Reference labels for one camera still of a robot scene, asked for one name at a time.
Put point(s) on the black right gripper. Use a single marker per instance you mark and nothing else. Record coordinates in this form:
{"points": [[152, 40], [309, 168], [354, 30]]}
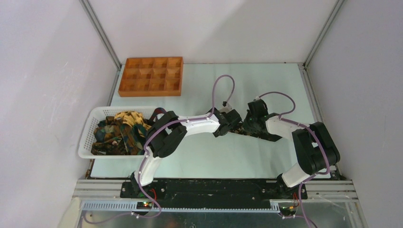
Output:
{"points": [[245, 122]]}

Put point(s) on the black gold floral tie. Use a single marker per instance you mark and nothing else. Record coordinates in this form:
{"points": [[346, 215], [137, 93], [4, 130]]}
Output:
{"points": [[260, 135]]}

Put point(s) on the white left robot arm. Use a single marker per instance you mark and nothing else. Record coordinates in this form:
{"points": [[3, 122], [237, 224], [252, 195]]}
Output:
{"points": [[168, 132]]}

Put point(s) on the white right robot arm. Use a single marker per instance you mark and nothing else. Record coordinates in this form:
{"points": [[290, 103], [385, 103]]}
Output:
{"points": [[314, 147]]}

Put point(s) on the dark red striped tie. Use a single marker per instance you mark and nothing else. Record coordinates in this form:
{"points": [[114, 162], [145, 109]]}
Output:
{"points": [[157, 114]]}

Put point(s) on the wooden compartment tray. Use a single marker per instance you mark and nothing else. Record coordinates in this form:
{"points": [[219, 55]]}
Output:
{"points": [[151, 76]]}

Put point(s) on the green gold patterned tie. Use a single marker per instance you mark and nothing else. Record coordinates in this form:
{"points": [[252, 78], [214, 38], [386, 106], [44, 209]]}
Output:
{"points": [[122, 134]]}

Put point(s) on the white plastic basket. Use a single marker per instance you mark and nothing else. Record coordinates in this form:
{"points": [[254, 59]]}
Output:
{"points": [[98, 114]]}

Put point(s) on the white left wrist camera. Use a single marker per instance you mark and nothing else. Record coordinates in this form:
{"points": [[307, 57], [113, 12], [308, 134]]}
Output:
{"points": [[226, 107]]}

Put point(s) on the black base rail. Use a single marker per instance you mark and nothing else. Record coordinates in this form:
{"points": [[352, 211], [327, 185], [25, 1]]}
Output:
{"points": [[213, 193]]}

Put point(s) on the aluminium frame rail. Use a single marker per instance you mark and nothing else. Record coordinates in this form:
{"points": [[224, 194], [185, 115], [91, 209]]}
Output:
{"points": [[105, 194]]}

